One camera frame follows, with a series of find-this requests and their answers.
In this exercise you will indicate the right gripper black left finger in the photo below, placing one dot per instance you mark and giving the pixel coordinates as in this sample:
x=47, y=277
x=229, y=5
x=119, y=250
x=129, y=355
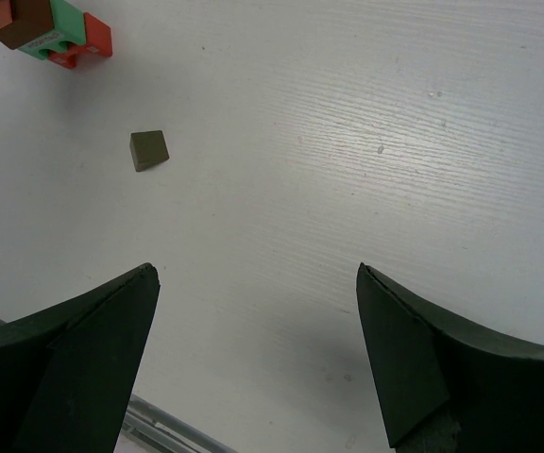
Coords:
x=67, y=372

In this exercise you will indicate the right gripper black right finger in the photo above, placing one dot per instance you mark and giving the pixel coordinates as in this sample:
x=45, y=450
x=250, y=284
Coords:
x=444, y=383

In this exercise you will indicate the olive roof wood block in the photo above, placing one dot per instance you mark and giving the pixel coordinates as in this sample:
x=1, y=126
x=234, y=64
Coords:
x=148, y=149

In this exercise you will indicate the green rectangular wood block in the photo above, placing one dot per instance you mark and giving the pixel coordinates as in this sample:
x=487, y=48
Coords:
x=68, y=29

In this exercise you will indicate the brown wood block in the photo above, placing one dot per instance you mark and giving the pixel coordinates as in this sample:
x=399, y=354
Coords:
x=30, y=20

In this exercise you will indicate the aluminium table edge rail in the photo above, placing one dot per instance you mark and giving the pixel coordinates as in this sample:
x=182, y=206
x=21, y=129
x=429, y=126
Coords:
x=157, y=431

